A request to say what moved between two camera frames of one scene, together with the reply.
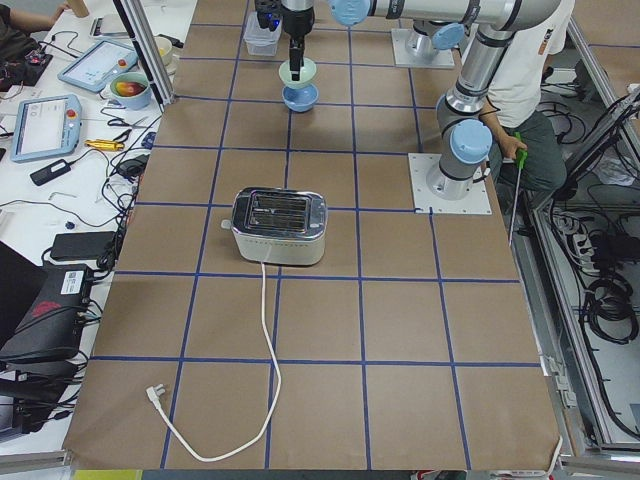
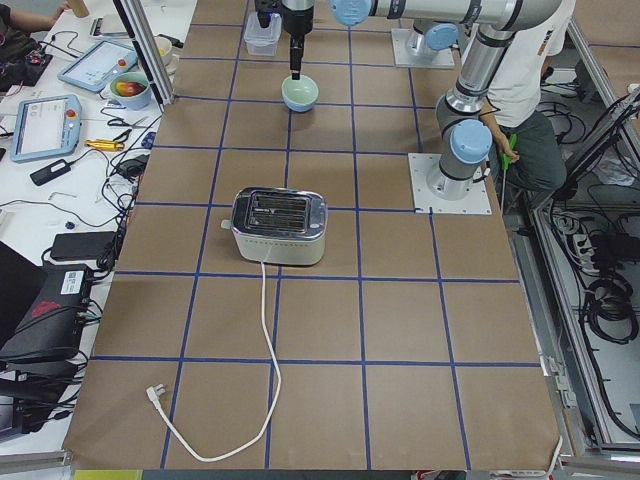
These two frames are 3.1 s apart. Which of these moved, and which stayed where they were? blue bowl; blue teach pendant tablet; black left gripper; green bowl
Moved: green bowl
Stayed: blue teach pendant tablet; black left gripper; blue bowl
